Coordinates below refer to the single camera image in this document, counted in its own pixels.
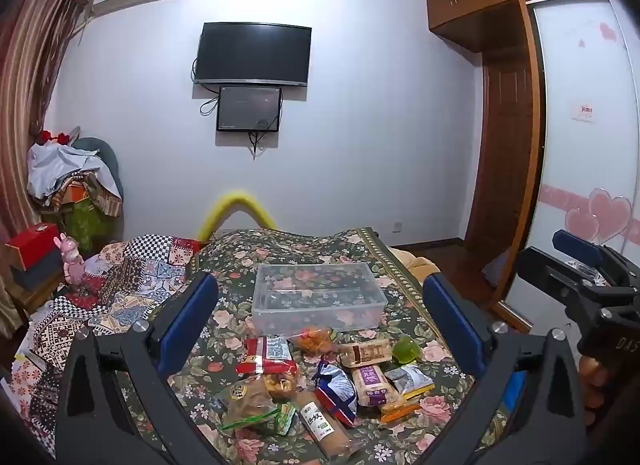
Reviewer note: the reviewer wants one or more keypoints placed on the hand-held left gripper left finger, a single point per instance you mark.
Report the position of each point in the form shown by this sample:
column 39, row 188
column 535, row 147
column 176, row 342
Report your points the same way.
column 189, row 314

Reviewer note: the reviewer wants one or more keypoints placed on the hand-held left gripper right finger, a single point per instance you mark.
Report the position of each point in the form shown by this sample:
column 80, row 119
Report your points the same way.
column 456, row 325

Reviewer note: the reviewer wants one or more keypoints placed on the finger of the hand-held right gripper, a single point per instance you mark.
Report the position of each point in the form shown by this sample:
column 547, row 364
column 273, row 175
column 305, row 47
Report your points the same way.
column 542, row 265
column 580, row 244

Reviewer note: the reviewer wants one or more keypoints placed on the green jelly cup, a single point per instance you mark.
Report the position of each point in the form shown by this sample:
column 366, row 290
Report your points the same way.
column 406, row 350

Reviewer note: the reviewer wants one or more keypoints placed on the small grey white snack packet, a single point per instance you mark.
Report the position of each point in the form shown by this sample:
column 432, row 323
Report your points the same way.
column 410, row 380

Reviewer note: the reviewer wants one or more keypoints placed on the red snack packet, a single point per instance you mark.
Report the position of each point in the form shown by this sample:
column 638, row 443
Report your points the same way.
column 267, row 355

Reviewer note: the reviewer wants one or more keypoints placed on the brown label biscuit roll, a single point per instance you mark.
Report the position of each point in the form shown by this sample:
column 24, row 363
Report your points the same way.
column 365, row 352

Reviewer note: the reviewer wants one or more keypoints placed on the purple label biscuit packet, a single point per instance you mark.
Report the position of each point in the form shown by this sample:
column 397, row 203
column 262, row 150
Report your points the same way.
column 375, row 385

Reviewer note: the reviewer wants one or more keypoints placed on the orange label cracker packet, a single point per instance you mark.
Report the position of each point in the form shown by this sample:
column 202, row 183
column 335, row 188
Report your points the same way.
column 400, row 412

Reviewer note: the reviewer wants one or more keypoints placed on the brown bread bag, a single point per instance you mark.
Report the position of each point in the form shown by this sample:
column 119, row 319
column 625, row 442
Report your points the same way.
column 247, row 400

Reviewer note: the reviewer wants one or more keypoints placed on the small orange nut packet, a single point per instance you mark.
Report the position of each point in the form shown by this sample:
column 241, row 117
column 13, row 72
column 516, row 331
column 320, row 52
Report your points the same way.
column 280, row 384

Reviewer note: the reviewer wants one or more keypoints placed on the clear bag of orange snacks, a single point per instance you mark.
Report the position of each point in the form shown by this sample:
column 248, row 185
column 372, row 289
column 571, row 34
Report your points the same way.
column 314, row 340

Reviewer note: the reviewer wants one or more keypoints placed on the clear plastic storage container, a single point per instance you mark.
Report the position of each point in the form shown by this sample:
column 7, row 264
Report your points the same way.
column 320, row 297

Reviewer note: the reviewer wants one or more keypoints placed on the blue white snack bag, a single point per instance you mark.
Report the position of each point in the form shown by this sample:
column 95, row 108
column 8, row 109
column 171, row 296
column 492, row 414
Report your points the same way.
column 336, row 390

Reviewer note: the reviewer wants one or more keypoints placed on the small green snack packet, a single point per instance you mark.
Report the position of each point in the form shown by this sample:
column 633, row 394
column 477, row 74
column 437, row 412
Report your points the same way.
column 285, row 417

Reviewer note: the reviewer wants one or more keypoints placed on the long brown sausage packet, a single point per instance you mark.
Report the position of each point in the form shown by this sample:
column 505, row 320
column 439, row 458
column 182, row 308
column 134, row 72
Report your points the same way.
column 322, row 425

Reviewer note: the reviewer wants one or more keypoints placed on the person's right hand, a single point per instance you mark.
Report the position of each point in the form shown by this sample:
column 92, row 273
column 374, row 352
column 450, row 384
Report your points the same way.
column 596, row 390

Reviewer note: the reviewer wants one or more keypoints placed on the floral bedspread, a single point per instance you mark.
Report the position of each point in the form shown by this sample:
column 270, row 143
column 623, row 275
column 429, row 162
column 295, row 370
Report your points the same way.
column 235, row 265

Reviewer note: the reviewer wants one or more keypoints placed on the peach blanket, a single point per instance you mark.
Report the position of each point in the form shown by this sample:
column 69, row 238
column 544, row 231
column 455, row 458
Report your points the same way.
column 415, row 265

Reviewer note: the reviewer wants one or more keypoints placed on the patchwork quilt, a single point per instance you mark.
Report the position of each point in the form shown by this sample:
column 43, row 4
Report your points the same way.
column 125, row 275

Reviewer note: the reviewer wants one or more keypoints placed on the white heart-print wardrobe door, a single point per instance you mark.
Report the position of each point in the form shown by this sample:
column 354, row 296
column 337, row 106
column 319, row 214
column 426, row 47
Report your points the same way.
column 585, row 155

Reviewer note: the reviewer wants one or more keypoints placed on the wooden door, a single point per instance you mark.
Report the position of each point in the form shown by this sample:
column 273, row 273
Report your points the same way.
column 500, row 155

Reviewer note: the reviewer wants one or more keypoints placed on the yellow foam tube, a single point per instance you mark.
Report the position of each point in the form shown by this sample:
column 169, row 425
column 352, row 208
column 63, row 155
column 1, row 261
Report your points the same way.
column 235, row 197

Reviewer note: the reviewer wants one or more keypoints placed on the pink bunny toy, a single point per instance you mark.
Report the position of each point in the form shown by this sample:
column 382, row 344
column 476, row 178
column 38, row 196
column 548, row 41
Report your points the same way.
column 71, row 257

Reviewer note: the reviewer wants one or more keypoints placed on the green bag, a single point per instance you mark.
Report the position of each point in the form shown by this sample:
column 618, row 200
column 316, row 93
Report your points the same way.
column 85, row 225

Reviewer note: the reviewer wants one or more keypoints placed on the dark grey box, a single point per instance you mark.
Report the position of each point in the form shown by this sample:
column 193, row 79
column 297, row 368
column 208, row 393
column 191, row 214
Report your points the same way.
column 40, row 270

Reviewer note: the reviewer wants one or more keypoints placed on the red box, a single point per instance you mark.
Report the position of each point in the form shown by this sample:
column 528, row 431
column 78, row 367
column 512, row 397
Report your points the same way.
column 32, row 242

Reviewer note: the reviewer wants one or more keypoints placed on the teal chair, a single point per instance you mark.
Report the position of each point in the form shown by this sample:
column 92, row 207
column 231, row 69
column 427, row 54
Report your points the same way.
column 107, row 155

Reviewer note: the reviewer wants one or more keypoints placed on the pile of clothes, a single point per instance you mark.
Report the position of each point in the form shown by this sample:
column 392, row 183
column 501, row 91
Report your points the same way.
column 55, row 170

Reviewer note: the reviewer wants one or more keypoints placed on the striped pink curtain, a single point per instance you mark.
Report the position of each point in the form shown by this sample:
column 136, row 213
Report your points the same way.
column 30, row 70

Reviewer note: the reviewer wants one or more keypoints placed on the white wall socket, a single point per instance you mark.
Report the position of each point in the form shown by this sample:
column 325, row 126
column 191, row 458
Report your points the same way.
column 397, row 226

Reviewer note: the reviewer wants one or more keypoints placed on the small black wall monitor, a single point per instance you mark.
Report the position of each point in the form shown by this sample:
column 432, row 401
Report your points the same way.
column 248, row 108

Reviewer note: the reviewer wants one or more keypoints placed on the wall-mounted black television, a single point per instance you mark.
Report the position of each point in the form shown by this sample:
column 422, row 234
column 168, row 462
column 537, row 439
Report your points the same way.
column 252, row 52

